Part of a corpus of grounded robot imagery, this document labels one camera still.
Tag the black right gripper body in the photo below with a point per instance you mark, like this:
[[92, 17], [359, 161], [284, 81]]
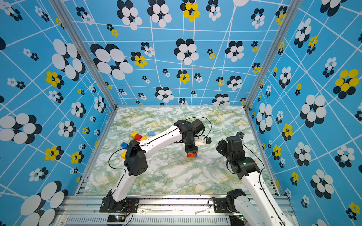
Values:
[[223, 149]]

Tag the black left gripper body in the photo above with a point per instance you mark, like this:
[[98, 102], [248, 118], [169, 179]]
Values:
[[192, 148]]

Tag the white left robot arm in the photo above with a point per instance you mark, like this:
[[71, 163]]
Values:
[[137, 153]]

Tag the yellow lego brick near arm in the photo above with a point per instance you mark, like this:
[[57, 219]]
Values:
[[123, 154]]

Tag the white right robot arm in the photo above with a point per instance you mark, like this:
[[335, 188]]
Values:
[[267, 212]]

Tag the red square lego brick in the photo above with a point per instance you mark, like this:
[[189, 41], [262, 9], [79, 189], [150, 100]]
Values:
[[138, 137]]

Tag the yellow square lego brick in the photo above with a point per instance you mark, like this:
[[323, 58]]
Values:
[[134, 134]]

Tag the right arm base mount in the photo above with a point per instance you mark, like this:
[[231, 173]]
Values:
[[221, 205]]

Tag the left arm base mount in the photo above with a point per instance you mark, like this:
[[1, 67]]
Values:
[[128, 205]]

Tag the aluminium front rail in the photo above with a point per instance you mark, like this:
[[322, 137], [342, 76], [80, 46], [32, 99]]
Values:
[[156, 210]]

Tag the left aluminium corner post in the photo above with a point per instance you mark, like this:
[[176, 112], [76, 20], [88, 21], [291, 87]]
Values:
[[74, 35]]

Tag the aluminium corner post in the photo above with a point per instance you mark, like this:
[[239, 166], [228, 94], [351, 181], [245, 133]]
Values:
[[284, 27], [74, 35]]

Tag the right aluminium corner post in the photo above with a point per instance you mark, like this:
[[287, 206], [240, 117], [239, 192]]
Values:
[[284, 27]]

